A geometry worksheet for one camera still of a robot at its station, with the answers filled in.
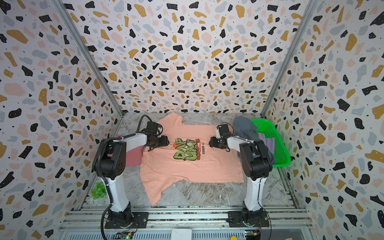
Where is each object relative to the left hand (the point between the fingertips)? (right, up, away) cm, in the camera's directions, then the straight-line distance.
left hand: (165, 140), depth 101 cm
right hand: (+31, 0, 0) cm, 31 cm away
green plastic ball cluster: (-29, -25, -23) cm, 45 cm away
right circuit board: (+48, -43, -29) cm, 71 cm away
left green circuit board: (-12, -42, -31) cm, 54 cm away
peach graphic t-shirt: (+16, -11, -4) cm, 19 cm away
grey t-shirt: (+54, +8, 0) cm, 55 cm away
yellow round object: (+39, -40, -36) cm, 66 cm away
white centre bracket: (+16, -39, -35) cm, 54 cm away
